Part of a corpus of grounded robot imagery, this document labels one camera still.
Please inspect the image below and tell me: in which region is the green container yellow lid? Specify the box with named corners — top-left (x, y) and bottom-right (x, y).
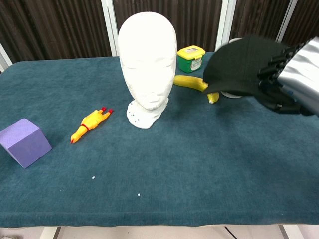
top-left (177, 45), bottom-right (206, 74)

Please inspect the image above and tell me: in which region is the white frame post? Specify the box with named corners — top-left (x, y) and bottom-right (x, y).
top-left (101, 0), bottom-right (119, 57)
top-left (275, 0), bottom-right (299, 43)
top-left (215, 0), bottom-right (236, 52)
top-left (0, 42), bottom-right (13, 73)

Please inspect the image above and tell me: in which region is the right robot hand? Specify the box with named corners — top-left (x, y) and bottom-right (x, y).
top-left (256, 36), bottom-right (319, 117)

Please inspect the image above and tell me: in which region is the blue table cloth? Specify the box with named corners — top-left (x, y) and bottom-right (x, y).
top-left (0, 51), bottom-right (319, 229)

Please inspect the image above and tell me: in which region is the black baseball cap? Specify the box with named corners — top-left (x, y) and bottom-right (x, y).
top-left (203, 34), bottom-right (287, 97)

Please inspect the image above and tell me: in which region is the yellow banana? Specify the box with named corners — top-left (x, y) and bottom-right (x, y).
top-left (173, 74), bottom-right (220, 105)

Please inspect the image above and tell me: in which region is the white foam mannequin head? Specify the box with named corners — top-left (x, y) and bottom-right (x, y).
top-left (117, 12), bottom-right (177, 130)

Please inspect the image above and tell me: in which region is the white round bowl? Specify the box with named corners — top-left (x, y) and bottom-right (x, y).
top-left (220, 37), bottom-right (244, 100)

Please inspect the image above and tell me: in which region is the black cable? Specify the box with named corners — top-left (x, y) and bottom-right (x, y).
top-left (223, 226), bottom-right (240, 239)

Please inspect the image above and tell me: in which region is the yellow rubber chicken toy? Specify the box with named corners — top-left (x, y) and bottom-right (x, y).
top-left (70, 106), bottom-right (114, 144)

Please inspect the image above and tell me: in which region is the white table leg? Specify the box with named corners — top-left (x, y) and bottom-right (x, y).
top-left (39, 226), bottom-right (62, 239)
top-left (278, 225), bottom-right (300, 239)

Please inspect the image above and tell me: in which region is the purple foam cube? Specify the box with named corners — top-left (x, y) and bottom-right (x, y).
top-left (0, 118), bottom-right (53, 169)

